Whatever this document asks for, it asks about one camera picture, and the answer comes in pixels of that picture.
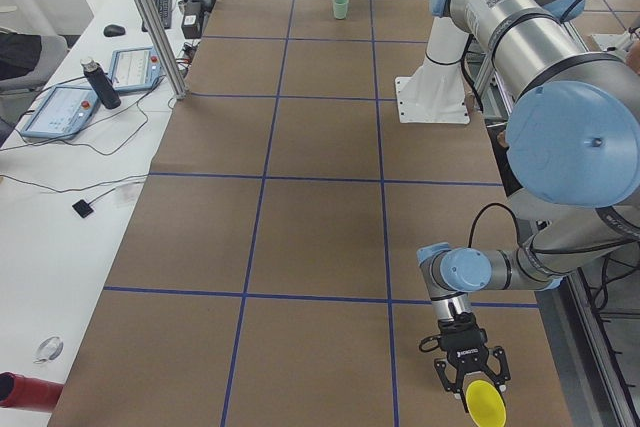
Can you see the aluminium frame post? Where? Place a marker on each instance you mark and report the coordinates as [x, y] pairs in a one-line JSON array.
[[151, 18]]

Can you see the red cylinder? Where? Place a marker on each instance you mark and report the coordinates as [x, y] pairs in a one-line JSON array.
[[26, 393]]

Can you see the black computer mouse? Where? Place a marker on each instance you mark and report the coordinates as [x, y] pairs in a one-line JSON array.
[[113, 30]]

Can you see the yellow cup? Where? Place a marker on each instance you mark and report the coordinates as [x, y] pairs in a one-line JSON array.
[[485, 404]]

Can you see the black water bottle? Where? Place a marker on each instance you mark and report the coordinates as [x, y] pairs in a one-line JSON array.
[[100, 83]]

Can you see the teach pendant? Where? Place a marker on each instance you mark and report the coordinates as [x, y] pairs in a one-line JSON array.
[[64, 111], [134, 69]]

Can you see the black box with label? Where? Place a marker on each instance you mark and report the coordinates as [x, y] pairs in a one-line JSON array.
[[192, 21]]

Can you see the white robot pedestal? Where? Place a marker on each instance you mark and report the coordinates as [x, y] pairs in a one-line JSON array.
[[434, 93]]

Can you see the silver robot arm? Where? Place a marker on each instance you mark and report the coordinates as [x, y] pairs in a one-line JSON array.
[[573, 140]]

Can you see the clear tape roll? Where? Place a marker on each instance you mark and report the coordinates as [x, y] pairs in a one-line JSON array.
[[48, 350]]

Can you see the green cup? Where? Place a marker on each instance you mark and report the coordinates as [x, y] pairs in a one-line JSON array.
[[340, 9]]

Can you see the black keyboard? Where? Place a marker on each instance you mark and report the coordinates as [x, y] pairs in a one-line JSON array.
[[164, 8]]

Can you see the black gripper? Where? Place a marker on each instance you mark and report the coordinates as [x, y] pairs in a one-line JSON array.
[[468, 353]]

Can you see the far teach pendant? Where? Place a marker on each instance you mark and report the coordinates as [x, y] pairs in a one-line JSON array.
[[134, 69]]

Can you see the near teach pendant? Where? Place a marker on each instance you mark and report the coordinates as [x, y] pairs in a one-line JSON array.
[[64, 111]]

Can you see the small black square device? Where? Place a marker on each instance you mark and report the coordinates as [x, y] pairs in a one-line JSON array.
[[83, 208]]

